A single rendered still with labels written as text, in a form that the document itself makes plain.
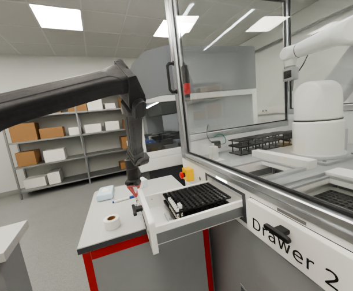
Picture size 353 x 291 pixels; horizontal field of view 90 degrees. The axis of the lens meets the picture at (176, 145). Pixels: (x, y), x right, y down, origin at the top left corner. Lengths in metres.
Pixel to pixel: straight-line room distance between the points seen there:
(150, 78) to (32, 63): 3.78
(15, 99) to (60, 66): 4.47
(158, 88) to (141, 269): 1.18
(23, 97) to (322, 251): 0.68
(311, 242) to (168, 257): 0.64
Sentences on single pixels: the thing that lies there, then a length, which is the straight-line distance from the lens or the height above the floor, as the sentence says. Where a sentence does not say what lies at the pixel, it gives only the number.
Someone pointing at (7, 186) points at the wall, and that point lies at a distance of 5.17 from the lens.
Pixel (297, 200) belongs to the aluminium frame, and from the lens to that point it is 0.53.
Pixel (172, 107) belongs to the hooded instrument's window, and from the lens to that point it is 1.52.
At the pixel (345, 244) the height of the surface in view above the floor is 0.94.
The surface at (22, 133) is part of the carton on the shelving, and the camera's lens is 4.46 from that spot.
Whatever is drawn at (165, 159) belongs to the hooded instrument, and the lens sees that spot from 1.51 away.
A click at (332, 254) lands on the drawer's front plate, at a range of 0.52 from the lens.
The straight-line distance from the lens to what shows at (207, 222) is 0.66.
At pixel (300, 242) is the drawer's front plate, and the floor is 0.90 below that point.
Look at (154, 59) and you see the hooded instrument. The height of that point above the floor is 1.68.
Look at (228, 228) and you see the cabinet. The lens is 0.86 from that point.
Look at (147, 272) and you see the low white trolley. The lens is 1.01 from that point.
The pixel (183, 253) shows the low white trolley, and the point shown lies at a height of 0.57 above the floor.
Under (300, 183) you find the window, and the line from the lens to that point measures 0.53.
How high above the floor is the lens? 1.22
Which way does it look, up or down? 9 degrees down
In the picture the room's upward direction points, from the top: 7 degrees counter-clockwise
